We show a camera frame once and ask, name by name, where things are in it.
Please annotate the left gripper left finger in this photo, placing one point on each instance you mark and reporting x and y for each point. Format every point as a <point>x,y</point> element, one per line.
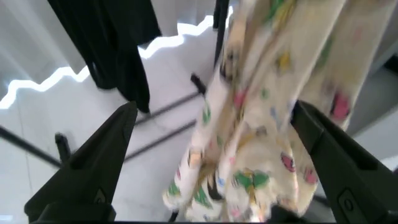
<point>84,183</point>

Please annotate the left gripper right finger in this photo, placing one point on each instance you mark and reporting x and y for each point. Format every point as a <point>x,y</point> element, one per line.
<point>363,193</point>

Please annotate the cream printed garment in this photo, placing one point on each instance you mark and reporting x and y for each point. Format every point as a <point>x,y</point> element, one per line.
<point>255,93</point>

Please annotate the black garment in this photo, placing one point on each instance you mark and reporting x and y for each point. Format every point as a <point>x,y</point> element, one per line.
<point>118,31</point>

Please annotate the black clothes rack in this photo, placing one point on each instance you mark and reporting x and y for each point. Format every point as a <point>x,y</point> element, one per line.
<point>221,31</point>

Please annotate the white curtain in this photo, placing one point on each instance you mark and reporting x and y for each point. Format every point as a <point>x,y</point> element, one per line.
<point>31,37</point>

